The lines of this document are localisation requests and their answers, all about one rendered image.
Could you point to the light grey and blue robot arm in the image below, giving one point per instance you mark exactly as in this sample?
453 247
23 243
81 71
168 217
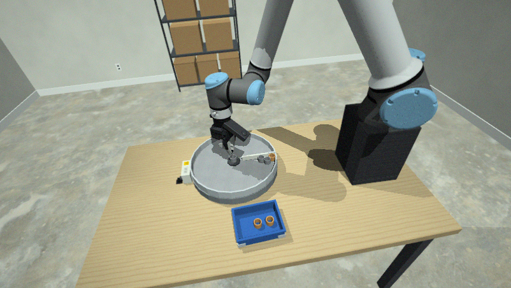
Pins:
399 94

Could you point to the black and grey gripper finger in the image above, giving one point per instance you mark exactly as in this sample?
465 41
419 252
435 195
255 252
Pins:
232 140
226 145

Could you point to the blue open crate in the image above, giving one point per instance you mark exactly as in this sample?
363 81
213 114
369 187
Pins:
244 216

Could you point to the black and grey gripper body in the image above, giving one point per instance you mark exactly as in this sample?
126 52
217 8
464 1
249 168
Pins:
218 131

